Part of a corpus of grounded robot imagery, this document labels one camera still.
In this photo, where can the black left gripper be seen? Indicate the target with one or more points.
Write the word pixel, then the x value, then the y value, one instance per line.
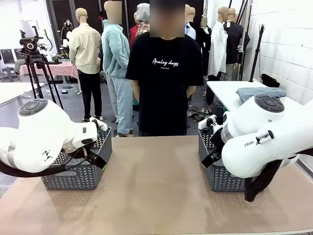
pixel 85 151

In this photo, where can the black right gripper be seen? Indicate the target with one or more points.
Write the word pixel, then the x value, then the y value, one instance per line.
pixel 216 139

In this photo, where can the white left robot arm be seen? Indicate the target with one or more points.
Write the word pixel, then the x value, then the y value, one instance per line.
pixel 44 137

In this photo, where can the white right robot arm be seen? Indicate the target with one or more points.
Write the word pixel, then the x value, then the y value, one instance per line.
pixel 269 137

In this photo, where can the grey plastic woven-pattern basket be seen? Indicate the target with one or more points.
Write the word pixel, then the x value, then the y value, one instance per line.
pixel 80 173
pixel 220 178

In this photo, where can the white table with rounded corner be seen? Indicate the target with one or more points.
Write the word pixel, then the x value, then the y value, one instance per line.
pixel 222 93

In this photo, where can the grey floor crate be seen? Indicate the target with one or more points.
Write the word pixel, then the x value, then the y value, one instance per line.
pixel 69 90

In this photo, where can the person in black T-shirt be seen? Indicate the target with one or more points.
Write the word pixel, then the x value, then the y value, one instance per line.
pixel 163 98

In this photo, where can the folded blue jeans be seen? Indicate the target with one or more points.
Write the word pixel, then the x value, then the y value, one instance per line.
pixel 256 92

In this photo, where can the table with red checkered cloth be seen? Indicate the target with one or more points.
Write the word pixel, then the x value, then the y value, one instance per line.
pixel 56 69

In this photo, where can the mannequin in teal fleece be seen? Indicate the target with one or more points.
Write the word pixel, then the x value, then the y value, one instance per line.
pixel 115 54

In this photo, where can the white desk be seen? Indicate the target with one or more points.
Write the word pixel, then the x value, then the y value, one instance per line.
pixel 12 91

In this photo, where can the mannequin in cream shirt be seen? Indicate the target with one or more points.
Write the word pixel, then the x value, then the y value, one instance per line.
pixel 85 49

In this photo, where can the mannequin in dark jacket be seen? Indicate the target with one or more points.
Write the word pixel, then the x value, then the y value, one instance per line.
pixel 205 49

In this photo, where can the mannequin in white shirt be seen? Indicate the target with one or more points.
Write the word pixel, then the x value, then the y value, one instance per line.
pixel 217 49

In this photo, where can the black light stand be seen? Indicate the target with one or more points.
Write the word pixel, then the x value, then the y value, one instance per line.
pixel 256 54

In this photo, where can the mannequin in black shirt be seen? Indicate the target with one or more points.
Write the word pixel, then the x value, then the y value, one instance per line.
pixel 233 44

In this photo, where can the mannequin in blue shirt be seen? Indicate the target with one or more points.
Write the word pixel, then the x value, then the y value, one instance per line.
pixel 190 30

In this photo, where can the black white background robot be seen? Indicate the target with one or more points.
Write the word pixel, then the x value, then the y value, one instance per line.
pixel 66 31

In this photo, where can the mannequin in plaid hoodie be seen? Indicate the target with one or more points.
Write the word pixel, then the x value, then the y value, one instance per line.
pixel 141 24

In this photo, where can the white board panel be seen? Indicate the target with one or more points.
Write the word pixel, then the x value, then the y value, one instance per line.
pixel 28 28

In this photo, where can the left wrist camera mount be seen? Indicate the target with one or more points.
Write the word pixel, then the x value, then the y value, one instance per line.
pixel 100 124

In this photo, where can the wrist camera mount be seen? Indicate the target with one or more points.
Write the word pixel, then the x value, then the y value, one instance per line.
pixel 100 124
pixel 204 123

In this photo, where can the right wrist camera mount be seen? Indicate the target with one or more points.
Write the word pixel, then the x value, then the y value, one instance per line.
pixel 204 123

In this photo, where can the black camera tripod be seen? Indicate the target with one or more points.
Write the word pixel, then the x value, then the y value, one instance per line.
pixel 30 45

